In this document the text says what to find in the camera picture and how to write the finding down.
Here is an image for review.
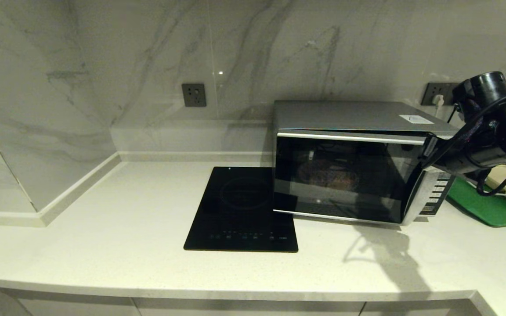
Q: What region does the black glass microwave door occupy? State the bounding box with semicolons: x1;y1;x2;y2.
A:
274;132;431;226

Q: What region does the silver Panasonic microwave oven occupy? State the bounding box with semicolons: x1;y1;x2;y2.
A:
273;101;460;226

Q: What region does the green plastic tray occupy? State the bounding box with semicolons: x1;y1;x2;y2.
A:
447;176;506;227

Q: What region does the grey cabinet door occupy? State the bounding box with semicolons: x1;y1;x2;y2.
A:
358;299;486;316

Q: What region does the black induction cooktop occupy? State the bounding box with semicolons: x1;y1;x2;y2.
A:
184;167;298;252

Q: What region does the grey double wall socket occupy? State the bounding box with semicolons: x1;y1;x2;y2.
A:
422;83;460;106

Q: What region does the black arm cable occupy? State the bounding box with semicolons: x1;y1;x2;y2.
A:
429;85;506;197

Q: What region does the grey single wall socket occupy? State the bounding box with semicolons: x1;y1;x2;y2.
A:
182;83;206;108

